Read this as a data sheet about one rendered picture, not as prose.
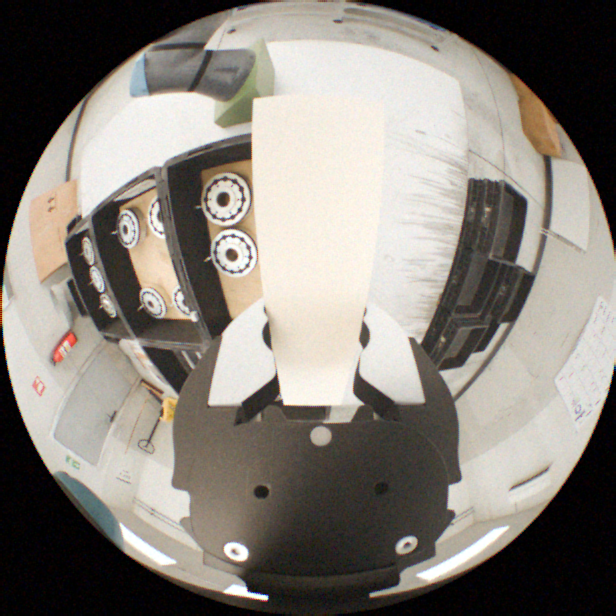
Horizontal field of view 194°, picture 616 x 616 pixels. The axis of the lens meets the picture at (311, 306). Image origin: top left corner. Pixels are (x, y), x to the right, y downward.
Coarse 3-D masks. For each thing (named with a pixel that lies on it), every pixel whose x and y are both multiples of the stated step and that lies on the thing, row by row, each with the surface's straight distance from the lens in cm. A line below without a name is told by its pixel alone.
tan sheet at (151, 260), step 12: (156, 192) 52; (132, 204) 59; (144, 204) 55; (144, 216) 55; (144, 240) 57; (156, 240) 53; (132, 252) 62; (144, 252) 58; (156, 252) 54; (168, 252) 51; (144, 264) 60; (156, 264) 56; (168, 264) 53; (144, 276) 62; (156, 276) 58; (168, 276) 54; (168, 288) 57; (168, 312) 62
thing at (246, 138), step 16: (208, 144) 32; (224, 144) 31; (240, 144) 30; (176, 160) 35; (176, 224) 35; (176, 240) 35; (176, 256) 36; (192, 288) 37; (192, 304) 39; (208, 336) 43
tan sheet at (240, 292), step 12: (216, 168) 42; (228, 168) 41; (240, 168) 40; (252, 168) 39; (204, 180) 43; (252, 180) 38; (252, 216) 38; (216, 228) 42; (252, 228) 39; (228, 276) 44; (252, 276) 42; (228, 288) 45; (240, 288) 44; (252, 288) 43; (228, 300) 47; (240, 300) 46; (252, 300) 45; (240, 312) 48
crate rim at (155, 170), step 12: (156, 168) 38; (132, 180) 43; (156, 180) 38; (120, 192) 46; (168, 228) 36; (96, 240) 59; (168, 240) 37; (180, 276) 37; (180, 288) 39; (120, 312) 63; (204, 336) 44; (204, 348) 47
